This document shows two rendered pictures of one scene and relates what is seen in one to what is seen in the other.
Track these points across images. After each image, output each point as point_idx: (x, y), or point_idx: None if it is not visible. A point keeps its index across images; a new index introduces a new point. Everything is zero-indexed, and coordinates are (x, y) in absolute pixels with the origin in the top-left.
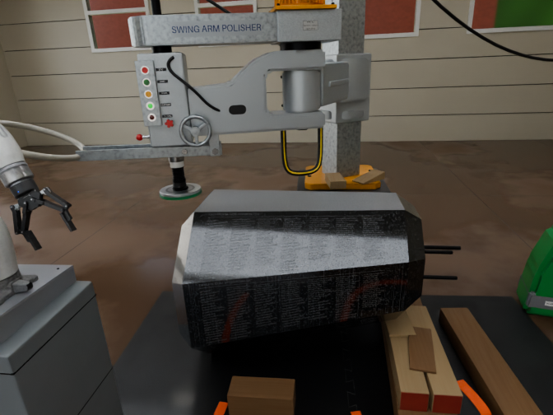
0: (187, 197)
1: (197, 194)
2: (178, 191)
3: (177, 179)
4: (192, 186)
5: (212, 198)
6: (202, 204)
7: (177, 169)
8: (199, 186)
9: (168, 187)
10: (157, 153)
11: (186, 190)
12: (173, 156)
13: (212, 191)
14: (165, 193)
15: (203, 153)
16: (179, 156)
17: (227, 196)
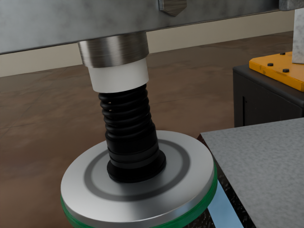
0: (200, 208)
1: (217, 178)
2: (146, 183)
3: (132, 135)
4: (171, 144)
5: (252, 175)
6: (259, 222)
7: (130, 94)
8: (194, 140)
9: (85, 164)
10: (31, 22)
11: (172, 172)
12: (118, 29)
13: (206, 141)
14: (101, 214)
15: (247, 4)
16: (149, 26)
17: (281, 154)
